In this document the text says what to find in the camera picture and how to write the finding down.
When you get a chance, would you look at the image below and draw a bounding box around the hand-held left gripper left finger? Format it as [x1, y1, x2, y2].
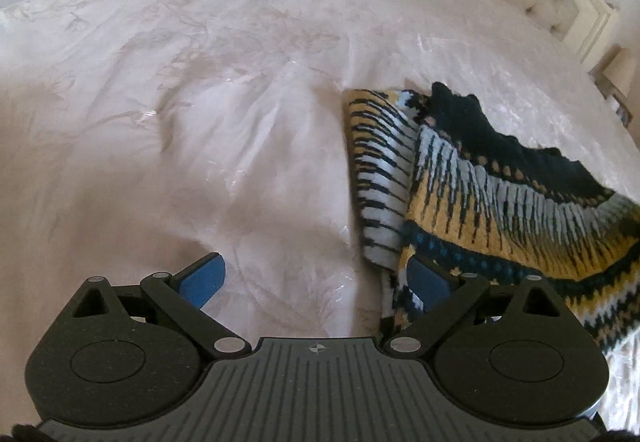
[73, 252, 252, 359]

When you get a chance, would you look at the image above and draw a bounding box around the patterned knit sweater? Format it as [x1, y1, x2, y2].
[342, 82, 640, 357]

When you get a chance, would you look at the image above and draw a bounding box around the white table lamp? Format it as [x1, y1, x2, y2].
[601, 46, 638, 96]

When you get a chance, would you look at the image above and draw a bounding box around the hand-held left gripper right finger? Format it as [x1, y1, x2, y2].
[381, 256, 570, 356]

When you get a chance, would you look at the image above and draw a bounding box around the wooden photo frame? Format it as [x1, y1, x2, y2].
[614, 98, 635, 129]

